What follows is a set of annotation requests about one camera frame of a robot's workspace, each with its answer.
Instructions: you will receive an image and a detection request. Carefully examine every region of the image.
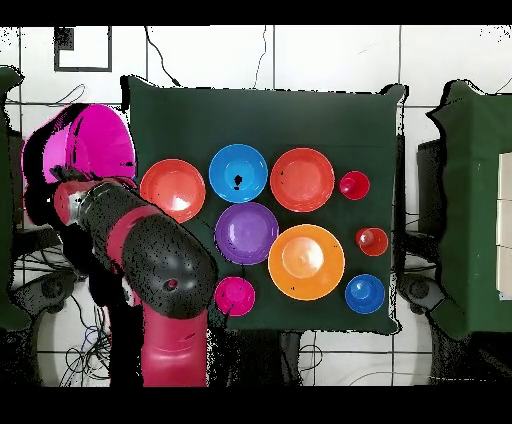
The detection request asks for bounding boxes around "large pink bowl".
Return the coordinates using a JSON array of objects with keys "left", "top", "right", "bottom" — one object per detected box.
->
[{"left": 20, "top": 102, "right": 139, "bottom": 227}]

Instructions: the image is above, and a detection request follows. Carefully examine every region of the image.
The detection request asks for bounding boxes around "green cloth covered table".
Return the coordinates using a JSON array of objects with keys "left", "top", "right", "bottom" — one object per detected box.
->
[
  {"left": 0, "top": 65, "right": 31, "bottom": 331},
  {"left": 425, "top": 79, "right": 512, "bottom": 341}
]

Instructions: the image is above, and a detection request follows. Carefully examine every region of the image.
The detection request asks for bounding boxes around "red-orange bowl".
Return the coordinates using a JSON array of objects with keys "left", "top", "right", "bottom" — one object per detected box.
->
[
  {"left": 269, "top": 147, "right": 336, "bottom": 213},
  {"left": 139, "top": 158, "right": 207, "bottom": 224}
]

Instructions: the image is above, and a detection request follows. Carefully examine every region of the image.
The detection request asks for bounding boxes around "black tape square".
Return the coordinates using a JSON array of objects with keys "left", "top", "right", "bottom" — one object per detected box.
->
[{"left": 53, "top": 26, "right": 113, "bottom": 73}]

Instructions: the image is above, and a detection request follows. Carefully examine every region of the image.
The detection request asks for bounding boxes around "purple bowl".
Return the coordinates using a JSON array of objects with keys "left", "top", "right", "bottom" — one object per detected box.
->
[{"left": 214, "top": 201, "right": 280, "bottom": 266}]

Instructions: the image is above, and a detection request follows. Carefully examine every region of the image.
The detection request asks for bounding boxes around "light blue bowl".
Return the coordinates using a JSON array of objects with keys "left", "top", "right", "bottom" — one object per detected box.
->
[{"left": 208, "top": 143, "right": 269, "bottom": 204}]

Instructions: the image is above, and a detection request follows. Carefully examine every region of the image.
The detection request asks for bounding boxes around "small crimson bowl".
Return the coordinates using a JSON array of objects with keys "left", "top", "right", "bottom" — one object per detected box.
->
[{"left": 213, "top": 275, "right": 257, "bottom": 318}]

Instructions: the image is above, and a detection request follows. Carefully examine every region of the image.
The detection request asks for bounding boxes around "dark green tablecloth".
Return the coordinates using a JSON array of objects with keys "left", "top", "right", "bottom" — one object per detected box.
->
[{"left": 120, "top": 75, "right": 409, "bottom": 335}]

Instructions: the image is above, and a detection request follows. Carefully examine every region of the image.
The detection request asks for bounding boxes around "large orange bowl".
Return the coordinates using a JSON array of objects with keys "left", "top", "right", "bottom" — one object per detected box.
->
[{"left": 267, "top": 223, "right": 346, "bottom": 302}]

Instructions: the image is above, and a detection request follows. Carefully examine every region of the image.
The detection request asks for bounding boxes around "red cup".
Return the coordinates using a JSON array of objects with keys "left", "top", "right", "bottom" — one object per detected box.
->
[{"left": 338, "top": 170, "right": 371, "bottom": 201}]

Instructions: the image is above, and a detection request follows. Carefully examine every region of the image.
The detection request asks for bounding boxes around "orange cup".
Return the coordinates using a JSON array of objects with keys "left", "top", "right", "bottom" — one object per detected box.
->
[{"left": 354, "top": 226, "right": 390, "bottom": 258}]

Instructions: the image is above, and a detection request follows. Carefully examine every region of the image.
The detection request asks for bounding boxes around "small dark blue bowl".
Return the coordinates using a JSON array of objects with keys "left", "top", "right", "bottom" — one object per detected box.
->
[{"left": 344, "top": 273, "right": 386, "bottom": 316}]

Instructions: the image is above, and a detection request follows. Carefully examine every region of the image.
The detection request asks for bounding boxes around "white box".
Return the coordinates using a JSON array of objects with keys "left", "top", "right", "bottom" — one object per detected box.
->
[{"left": 495, "top": 151, "right": 512, "bottom": 301}]

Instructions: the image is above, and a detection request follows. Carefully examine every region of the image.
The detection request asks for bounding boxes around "tangle of cables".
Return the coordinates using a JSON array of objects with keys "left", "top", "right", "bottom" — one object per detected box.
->
[{"left": 11, "top": 247, "right": 121, "bottom": 387}]

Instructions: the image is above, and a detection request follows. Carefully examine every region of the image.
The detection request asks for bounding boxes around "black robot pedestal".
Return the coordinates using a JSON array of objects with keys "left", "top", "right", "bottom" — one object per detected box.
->
[{"left": 207, "top": 329, "right": 305, "bottom": 387}]

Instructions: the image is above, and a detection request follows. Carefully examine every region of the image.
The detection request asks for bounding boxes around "thin black cable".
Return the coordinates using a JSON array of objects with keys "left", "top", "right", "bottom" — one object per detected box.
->
[{"left": 251, "top": 26, "right": 268, "bottom": 90}]

